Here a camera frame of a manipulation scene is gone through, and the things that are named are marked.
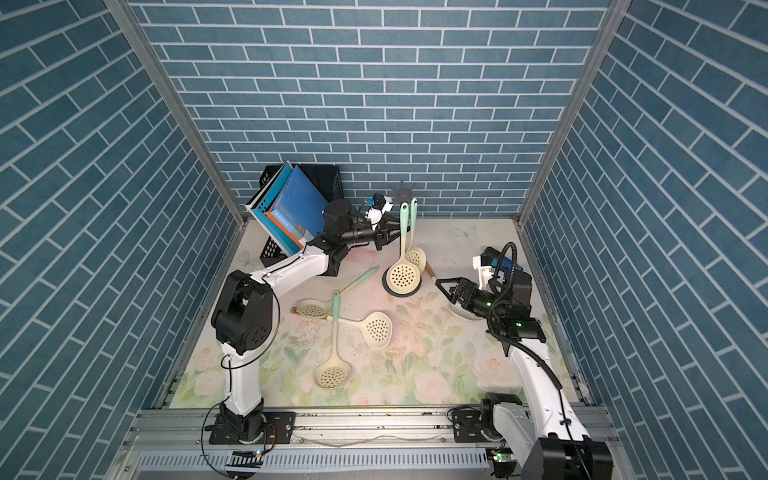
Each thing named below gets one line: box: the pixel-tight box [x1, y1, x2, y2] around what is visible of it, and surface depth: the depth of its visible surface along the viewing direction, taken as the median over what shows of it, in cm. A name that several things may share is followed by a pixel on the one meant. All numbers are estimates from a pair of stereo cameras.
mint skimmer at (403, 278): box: [386, 202, 421, 295], surface depth 89 cm
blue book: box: [268, 165, 330, 246], surface depth 93 cm
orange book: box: [265, 209, 307, 250], surface depth 90 cm
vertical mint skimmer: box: [313, 290, 352, 389], surface depth 84 cm
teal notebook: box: [245, 160, 303, 257], surface depth 89 cm
